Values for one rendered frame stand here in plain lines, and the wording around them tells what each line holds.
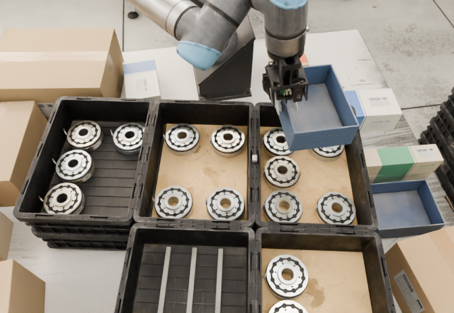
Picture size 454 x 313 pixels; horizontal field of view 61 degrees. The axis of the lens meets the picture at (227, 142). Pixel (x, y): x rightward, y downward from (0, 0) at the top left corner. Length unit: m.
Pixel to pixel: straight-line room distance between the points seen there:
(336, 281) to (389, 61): 2.05
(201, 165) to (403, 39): 2.22
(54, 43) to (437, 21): 2.69
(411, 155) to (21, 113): 1.23
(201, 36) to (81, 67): 0.75
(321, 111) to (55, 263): 0.86
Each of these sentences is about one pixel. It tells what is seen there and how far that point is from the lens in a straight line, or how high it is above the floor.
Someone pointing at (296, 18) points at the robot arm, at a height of 1.40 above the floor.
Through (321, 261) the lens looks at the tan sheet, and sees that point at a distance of 1.05.
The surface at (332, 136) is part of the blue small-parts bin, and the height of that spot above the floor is 1.10.
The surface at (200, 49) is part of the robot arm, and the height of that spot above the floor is 1.34.
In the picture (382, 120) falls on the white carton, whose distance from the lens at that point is 1.44.
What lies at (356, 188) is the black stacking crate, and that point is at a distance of 1.12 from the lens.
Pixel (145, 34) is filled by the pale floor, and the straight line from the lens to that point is 2.92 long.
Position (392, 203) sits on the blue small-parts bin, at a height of 0.70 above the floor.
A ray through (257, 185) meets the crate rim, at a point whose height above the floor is 0.93.
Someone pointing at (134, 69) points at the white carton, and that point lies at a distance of 1.49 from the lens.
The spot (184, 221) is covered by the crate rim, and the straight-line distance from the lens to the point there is 0.95.
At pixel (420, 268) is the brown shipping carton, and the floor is 0.86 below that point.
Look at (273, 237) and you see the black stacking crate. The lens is 0.97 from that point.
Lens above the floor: 1.80
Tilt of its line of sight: 55 degrees down
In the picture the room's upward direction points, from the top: straight up
